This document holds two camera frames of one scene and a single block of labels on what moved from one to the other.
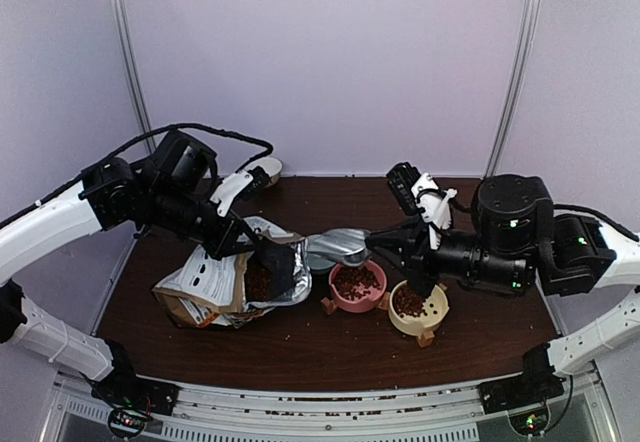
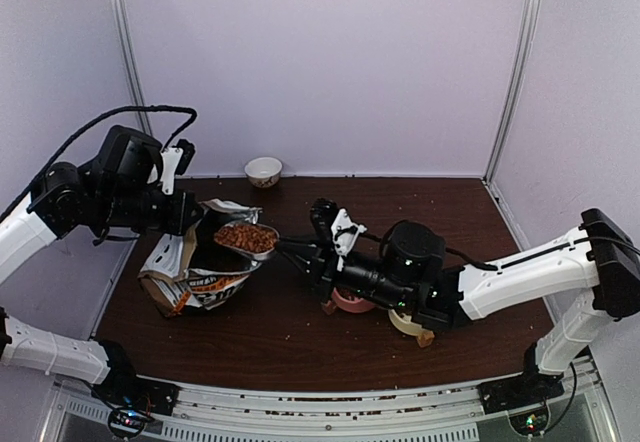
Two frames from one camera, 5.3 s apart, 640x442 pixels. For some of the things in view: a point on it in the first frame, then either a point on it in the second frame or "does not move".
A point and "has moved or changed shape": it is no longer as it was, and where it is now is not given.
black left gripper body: [214, 243] → [182, 200]
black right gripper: [415, 266] → [322, 263]
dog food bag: [200, 291] has moved or changed shape
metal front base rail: [571, 412] does not move
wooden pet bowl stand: [423, 339] does not move
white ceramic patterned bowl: [273, 167] does not move
